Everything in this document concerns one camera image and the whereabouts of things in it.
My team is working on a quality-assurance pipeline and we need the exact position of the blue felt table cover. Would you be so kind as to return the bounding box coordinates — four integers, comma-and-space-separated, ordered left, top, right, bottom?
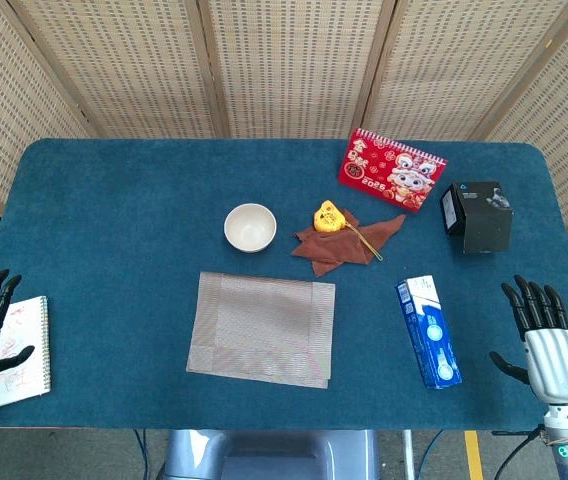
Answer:
0, 137, 568, 432

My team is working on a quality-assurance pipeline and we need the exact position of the red desk calendar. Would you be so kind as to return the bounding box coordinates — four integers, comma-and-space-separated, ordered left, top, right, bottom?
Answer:
337, 127, 449, 214

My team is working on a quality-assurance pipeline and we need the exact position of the white spiral notebook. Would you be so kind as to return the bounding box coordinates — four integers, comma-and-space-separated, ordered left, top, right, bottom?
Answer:
0, 295, 53, 413

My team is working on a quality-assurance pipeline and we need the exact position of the blue cable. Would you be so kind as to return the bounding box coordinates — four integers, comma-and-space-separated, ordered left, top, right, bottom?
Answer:
132, 428, 151, 480
415, 428, 445, 480

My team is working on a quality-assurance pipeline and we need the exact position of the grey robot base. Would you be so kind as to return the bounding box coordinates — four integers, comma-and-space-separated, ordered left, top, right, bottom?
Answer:
162, 428, 381, 480

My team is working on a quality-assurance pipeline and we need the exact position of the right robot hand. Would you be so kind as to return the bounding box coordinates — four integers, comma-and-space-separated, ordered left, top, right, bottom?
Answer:
488, 274, 568, 405

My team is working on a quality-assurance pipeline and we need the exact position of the beige woven placemat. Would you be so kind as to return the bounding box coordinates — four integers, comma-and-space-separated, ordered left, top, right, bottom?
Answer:
185, 271, 337, 390

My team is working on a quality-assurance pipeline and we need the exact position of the brown cloth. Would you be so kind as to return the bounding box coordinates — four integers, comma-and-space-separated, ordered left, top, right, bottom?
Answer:
291, 209, 408, 277

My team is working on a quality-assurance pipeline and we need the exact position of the woven bamboo folding screen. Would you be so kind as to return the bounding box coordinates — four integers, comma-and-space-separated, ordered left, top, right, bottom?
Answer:
0, 0, 568, 346

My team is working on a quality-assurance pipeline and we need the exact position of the black cable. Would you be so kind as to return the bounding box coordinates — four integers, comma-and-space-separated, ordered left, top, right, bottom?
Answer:
492, 424, 548, 480

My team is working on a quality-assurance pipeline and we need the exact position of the metal table leg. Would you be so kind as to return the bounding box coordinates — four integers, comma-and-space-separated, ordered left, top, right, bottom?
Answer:
401, 429, 417, 480

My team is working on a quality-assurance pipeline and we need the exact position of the white bowl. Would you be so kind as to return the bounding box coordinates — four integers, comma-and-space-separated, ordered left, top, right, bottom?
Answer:
223, 202, 278, 254

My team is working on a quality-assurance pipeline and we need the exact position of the yellow toy with lanyard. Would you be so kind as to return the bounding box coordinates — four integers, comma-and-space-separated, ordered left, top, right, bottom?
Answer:
312, 199, 384, 262

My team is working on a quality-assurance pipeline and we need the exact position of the black cardboard box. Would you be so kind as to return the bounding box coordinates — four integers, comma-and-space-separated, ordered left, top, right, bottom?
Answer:
439, 180, 515, 255

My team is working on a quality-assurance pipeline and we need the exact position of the blue and white carton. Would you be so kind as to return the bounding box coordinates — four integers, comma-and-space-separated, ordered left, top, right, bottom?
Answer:
395, 274, 463, 390

